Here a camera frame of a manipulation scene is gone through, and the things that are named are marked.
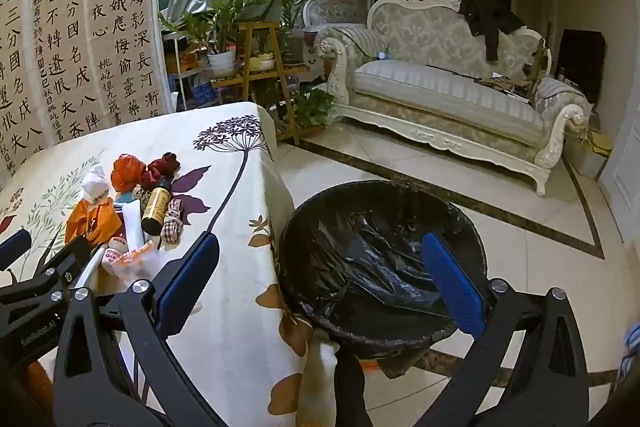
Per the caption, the yellow bag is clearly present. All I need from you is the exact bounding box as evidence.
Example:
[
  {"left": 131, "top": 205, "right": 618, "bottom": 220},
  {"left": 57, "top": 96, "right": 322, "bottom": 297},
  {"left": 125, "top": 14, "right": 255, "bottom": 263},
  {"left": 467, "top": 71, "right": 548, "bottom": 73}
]
[{"left": 585, "top": 129, "right": 613, "bottom": 158}]

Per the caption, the orange plastic bag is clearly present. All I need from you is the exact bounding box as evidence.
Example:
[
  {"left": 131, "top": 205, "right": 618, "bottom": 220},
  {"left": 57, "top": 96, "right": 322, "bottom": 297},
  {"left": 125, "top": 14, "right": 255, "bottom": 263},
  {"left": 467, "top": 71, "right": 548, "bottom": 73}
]
[{"left": 111, "top": 154, "right": 148, "bottom": 192}]

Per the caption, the teal and white sachet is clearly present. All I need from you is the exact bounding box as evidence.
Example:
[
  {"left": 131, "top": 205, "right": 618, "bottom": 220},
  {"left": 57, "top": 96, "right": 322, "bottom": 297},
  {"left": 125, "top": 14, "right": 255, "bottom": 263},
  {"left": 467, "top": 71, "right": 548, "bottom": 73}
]
[{"left": 114, "top": 194, "right": 146, "bottom": 245}]

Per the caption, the calligraphy wall hanging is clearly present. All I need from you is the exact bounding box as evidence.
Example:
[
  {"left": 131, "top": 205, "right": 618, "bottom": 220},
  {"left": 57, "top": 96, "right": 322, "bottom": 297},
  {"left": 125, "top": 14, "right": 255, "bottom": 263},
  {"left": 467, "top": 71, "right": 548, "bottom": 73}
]
[{"left": 0, "top": 0, "right": 176, "bottom": 178}]

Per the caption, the dark red knotted cloth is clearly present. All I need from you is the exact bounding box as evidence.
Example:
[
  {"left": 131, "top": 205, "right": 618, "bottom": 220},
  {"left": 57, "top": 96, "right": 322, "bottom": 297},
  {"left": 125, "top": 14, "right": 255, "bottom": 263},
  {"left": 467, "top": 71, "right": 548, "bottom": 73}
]
[{"left": 140, "top": 152, "right": 181, "bottom": 190}]

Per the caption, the white door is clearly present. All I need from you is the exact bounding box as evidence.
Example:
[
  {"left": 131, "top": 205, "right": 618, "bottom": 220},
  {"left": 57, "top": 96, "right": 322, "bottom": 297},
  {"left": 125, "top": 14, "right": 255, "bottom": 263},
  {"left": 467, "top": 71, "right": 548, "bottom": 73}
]
[{"left": 597, "top": 72, "right": 640, "bottom": 253}]

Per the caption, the black jacket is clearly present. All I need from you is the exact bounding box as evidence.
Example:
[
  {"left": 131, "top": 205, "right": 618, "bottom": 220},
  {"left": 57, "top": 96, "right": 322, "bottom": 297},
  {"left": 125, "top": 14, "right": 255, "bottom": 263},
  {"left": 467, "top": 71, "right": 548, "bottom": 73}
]
[{"left": 459, "top": 0, "right": 526, "bottom": 62}]

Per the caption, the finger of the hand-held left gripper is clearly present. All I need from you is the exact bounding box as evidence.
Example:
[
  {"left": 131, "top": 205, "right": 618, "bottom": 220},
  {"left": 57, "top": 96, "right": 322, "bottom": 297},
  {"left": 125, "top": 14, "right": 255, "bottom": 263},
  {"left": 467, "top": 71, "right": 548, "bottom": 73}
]
[
  {"left": 0, "top": 235, "right": 94, "bottom": 309},
  {"left": 0, "top": 229, "right": 32, "bottom": 271}
]

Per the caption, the leafy floor plant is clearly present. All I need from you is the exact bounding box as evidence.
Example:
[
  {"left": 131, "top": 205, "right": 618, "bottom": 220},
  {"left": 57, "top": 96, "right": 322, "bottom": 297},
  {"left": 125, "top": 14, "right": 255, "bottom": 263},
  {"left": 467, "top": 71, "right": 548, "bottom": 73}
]
[{"left": 280, "top": 87, "right": 336, "bottom": 130}]

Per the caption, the white and red snack packet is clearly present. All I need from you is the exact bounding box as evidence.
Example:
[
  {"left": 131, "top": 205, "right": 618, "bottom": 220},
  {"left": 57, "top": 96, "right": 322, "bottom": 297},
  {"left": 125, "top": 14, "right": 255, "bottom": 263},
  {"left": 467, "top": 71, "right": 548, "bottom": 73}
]
[{"left": 101, "top": 241, "right": 153, "bottom": 280}]

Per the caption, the ornate white sofa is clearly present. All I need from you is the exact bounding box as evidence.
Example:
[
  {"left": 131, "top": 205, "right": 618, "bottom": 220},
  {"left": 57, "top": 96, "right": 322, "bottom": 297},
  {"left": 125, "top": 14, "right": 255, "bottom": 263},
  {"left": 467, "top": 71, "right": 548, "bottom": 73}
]
[{"left": 315, "top": 0, "right": 593, "bottom": 198}]

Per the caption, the wooden plant stand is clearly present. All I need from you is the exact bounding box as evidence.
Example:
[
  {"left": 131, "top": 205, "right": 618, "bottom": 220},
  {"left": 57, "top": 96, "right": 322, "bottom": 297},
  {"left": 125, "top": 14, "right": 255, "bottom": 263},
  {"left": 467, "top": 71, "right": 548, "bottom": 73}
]
[{"left": 210, "top": 21, "right": 313, "bottom": 148}]

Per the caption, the white paper stick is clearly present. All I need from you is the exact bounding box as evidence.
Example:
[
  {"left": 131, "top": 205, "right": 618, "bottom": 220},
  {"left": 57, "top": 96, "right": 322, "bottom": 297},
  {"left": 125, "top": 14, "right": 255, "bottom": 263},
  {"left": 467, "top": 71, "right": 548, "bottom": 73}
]
[{"left": 75, "top": 247, "right": 107, "bottom": 293}]

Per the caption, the ornate armchair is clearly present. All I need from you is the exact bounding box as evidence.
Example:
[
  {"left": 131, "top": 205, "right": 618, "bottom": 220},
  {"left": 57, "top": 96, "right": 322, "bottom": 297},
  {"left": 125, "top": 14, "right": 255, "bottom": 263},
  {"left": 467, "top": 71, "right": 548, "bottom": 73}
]
[{"left": 302, "top": 0, "right": 371, "bottom": 42}]

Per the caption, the black cabinet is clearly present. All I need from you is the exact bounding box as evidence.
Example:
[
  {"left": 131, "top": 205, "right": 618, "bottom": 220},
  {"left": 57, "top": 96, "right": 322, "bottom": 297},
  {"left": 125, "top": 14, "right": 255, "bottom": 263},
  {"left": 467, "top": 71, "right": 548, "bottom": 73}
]
[{"left": 555, "top": 29, "right": 606, "bottom": 108}]

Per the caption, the white tissue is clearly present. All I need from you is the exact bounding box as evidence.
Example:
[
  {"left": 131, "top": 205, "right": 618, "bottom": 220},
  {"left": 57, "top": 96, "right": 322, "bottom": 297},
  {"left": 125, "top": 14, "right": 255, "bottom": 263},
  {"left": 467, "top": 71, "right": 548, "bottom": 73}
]
[{"left": 80, "top": 165, "right": 110, "bottom": 208}]

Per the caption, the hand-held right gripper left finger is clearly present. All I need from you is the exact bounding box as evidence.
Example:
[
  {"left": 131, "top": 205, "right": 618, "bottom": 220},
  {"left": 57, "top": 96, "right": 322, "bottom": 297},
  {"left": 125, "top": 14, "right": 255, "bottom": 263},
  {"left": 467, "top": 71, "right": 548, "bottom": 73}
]
[{"left": 52, "top": 232, "right": 236, "bottom": 427}]

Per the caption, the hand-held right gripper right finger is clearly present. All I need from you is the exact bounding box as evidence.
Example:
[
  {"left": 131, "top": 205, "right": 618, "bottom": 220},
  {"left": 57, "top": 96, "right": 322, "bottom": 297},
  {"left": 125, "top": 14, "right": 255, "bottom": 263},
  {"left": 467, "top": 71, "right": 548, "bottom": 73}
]
[{"left": 415, "top": 232, "right": 591, "bottom": 427}]

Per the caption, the white metal rack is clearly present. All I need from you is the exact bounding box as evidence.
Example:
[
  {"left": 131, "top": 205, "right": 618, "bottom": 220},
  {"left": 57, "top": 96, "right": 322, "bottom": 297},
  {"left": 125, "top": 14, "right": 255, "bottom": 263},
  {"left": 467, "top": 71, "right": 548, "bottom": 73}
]
[{"left": 162, "top": 32, "right": 211, "bottom": 112}]

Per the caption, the blue crate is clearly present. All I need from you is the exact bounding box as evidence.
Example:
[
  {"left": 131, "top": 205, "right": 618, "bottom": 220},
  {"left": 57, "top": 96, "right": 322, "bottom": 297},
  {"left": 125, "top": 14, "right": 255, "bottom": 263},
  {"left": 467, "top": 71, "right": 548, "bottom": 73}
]
[{"left": 192, "top": 84, "right": 218, "bottom": 106}]

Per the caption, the orange wrapper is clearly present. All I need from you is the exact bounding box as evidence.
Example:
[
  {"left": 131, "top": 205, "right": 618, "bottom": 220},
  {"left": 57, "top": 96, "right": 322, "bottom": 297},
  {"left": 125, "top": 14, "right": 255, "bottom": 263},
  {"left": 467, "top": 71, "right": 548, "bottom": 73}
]
[{"left": 65, "top": 199, "right": 123, "bottom": 245}]

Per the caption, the plaid ribbon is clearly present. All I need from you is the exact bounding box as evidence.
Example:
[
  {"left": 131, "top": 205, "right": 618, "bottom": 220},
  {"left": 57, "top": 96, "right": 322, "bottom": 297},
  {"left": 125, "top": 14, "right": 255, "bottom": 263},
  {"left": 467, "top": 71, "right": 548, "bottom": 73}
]
[{"left": 159, "top": 197, "right": 187, "bottom": 250}]

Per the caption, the bin with black liner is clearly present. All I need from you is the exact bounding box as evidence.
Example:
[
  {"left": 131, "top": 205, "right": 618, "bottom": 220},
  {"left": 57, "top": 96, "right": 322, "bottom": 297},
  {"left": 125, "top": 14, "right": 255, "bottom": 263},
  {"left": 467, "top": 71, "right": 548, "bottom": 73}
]
[{"left": 277, "top": 180, "right": 488, "bottom": 380}]

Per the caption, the brown bottle yellow label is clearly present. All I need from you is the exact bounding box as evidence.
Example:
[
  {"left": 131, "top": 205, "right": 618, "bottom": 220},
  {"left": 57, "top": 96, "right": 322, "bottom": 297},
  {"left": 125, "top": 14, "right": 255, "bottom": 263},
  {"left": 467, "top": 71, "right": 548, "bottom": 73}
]
[{"left": 141, "top": 179, "right": 173, "bottom": 236}]

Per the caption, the blue striped cloth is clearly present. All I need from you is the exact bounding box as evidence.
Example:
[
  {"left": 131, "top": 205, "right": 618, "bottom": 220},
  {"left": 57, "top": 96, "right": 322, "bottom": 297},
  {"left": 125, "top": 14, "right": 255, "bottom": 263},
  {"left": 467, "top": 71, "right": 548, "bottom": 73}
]
[{"left": 617, "top": 322, "right": 640, "bottom": 383}]

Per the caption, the potted plant in white pot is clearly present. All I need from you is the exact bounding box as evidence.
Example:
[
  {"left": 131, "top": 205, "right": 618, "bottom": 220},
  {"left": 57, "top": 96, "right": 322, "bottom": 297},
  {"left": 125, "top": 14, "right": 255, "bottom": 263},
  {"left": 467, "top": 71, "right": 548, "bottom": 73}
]
[{"left": 160, "top": 0, "right": 266, "bottom": 78}]

